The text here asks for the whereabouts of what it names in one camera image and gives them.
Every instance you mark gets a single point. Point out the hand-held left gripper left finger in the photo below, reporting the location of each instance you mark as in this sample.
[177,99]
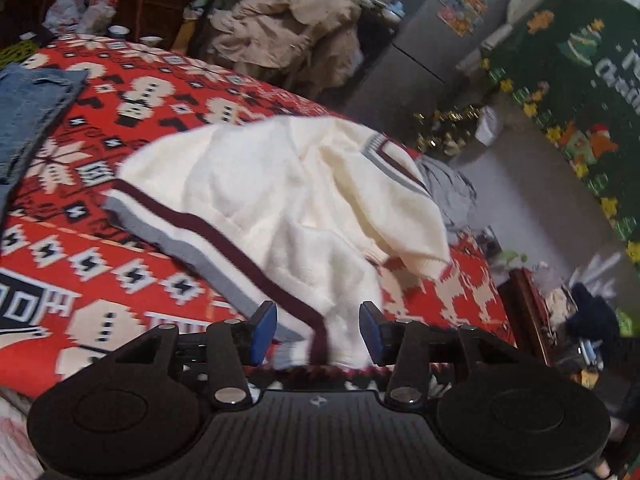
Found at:
[262,332]

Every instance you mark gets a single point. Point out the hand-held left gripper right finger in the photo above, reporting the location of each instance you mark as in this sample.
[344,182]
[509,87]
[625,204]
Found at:
[372,335]

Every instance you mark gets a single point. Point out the white knit vest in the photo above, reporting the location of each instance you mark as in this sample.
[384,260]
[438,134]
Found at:
[280,210]

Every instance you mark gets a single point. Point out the brown wooden box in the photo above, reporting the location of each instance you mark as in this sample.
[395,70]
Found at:
[525,310]

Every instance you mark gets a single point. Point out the grey shirt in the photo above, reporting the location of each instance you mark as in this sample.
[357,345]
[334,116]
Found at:
[450,190]

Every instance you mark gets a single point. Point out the red patterned blanket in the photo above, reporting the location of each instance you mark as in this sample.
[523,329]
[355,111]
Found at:
[100,240]

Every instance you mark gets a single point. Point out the small tinsel tree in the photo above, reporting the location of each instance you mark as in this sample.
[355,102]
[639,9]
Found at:
[445,130]

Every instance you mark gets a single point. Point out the navy clothing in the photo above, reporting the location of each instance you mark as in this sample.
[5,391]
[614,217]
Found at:
[595,310]

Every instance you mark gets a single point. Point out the white paper bag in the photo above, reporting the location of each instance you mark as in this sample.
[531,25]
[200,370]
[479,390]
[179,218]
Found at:
[487,125]

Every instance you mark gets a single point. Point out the white pink bedsheet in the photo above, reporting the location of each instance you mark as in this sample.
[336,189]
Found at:
[15,435]

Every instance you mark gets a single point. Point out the silver refrigerator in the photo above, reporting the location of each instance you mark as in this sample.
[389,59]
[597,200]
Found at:
[415,60]

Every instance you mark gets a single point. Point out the beige jacket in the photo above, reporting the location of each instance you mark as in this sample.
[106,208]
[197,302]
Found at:
[285,25]

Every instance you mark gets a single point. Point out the white bowl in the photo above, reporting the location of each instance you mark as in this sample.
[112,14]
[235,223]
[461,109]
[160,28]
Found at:
[150,40]

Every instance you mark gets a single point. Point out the blue jeans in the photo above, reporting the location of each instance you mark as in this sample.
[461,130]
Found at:
[30,110]

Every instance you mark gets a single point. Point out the blue white toy figure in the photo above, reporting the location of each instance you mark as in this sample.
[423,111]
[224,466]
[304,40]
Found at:
[395,10]

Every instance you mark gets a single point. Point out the group of colourful fridge stickers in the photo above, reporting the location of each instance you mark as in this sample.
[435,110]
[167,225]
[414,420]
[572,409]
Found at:
[462,5]

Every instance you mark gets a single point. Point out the dark wooden drawer cabinet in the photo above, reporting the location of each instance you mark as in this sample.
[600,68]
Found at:
[160,5]

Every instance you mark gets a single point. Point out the plain whitish plastic bag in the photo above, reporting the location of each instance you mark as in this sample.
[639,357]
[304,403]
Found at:
[97,20]

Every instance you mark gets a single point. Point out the green plastic crate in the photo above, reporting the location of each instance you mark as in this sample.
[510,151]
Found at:
[17,52]

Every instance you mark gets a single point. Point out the white plastic bag red print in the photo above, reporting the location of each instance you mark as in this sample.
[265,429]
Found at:
[65,10]

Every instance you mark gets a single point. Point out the green festive wall hanging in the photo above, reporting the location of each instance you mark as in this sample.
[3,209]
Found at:
[565,80]

